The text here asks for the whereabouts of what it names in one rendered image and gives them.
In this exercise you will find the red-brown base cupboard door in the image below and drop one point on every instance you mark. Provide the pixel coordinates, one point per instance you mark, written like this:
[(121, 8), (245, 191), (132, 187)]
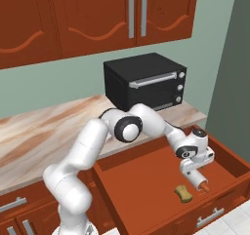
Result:
[(42, 221), (6, 228)]

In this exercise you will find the red-brown wall cupboard door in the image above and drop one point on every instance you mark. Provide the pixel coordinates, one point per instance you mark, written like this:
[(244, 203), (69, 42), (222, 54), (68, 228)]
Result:
[(169, 11), (22, 24), (94, 18)]

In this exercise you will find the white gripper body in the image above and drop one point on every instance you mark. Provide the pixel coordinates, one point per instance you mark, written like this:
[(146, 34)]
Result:
[(198, 162)]

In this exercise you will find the closed red-brown drawer front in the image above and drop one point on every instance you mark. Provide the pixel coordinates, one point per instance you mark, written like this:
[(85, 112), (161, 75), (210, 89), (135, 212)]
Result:
[(29, 196)]

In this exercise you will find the silver toaster oven knob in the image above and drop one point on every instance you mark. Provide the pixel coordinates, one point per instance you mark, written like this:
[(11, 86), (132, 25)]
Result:
[(180, 87), (178, 99), (182, 75)]

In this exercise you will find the yellow sponge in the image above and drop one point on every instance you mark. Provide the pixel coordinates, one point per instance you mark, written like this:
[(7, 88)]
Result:
[(184, 194)]

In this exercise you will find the black toaster oven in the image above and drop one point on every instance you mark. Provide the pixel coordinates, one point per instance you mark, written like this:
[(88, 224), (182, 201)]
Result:
[(143, 83)]

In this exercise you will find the open red-brown wooden drawer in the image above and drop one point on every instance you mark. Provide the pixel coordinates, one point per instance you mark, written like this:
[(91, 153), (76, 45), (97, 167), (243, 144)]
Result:
[(143, 177)]

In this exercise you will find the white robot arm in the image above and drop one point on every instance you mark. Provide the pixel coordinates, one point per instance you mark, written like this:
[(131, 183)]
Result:
[(88, 144)]

